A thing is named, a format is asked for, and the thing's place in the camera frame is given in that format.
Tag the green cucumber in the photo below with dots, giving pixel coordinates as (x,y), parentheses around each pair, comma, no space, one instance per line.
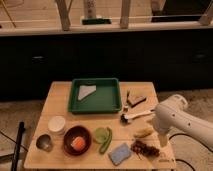
(106,144)

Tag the green lime slice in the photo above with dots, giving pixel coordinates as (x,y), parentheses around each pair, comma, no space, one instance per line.
(101,135)

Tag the black pole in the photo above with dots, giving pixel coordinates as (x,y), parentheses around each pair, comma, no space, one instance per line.
(18,141)

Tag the small metal cup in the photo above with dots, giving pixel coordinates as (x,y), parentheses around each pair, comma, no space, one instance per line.
(44,142)

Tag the white handled dish brush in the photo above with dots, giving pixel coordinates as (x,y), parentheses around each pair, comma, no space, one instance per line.
(128,118)

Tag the bunch of dark grapes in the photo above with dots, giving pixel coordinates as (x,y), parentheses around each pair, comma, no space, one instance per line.
(141,148)

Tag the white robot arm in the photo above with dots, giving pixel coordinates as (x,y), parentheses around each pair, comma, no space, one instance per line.
(171,113)

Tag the yellow banana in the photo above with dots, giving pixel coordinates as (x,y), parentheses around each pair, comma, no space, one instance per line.
(143,133)

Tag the blue sponge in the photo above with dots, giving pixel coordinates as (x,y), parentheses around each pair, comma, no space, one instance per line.
(119,154)

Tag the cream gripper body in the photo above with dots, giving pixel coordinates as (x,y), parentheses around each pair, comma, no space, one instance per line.
(163,139)

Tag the wooden table board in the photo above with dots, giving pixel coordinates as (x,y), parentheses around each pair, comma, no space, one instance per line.
(57,104)

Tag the orange carrot piece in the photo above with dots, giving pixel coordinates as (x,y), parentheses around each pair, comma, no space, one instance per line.
(78,143)

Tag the dark red bowl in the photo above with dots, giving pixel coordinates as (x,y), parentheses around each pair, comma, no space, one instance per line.
(71,134)

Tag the small fork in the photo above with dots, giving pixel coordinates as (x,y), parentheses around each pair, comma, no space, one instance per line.
(125,108)

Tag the white round container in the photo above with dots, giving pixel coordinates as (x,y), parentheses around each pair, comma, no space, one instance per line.
(56,125)

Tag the green plastic tray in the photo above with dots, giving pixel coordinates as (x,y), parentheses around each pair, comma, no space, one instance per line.
(106,98)

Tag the green box on shelf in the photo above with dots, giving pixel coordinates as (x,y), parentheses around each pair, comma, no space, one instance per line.
(96,21)

